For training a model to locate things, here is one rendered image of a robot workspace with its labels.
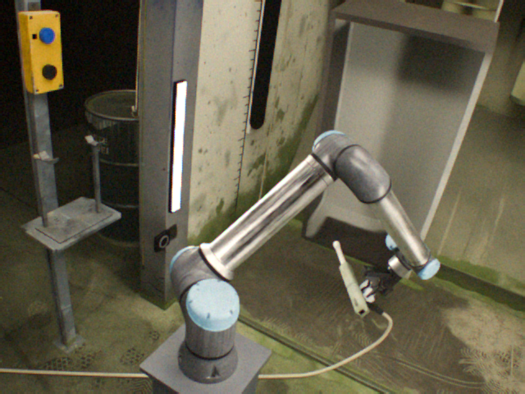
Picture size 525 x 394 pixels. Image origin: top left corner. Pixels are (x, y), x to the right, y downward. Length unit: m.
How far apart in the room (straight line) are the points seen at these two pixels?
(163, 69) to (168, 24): 0.18
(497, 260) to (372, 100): 1.47
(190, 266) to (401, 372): 1.41
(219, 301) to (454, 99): 1.40
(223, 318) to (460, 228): 2.18
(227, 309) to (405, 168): 1.39
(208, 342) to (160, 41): 1.17
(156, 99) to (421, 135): 1.25
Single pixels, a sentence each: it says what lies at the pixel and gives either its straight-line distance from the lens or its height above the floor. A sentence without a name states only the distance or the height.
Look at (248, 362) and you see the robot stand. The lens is 1.45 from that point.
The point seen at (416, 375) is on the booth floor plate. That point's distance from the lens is 2.44.
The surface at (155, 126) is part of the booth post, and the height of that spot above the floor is 1.06.
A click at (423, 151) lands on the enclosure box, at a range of 2.24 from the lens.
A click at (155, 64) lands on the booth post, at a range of 1.86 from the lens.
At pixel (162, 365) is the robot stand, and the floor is 0.64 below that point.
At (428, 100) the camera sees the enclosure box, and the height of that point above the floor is 1.30.
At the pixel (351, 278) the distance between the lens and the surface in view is 1.96.
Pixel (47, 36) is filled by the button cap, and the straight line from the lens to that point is 1.55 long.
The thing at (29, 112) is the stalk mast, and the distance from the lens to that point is 1.70.
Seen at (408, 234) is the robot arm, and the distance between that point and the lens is 1.48.
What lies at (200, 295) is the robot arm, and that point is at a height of 0.91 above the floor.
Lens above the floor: 1.76
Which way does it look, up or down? 29 degrees down
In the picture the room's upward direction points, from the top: 9 degrees clockwise
